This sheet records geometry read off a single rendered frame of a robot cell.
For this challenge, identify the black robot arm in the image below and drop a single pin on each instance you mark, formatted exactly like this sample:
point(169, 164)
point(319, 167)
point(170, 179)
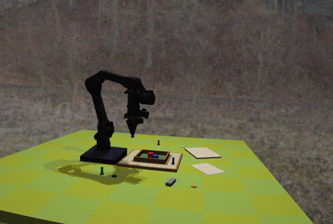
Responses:
point(136, 94)

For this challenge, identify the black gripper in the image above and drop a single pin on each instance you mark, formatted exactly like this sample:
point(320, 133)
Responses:
point(133, 119)

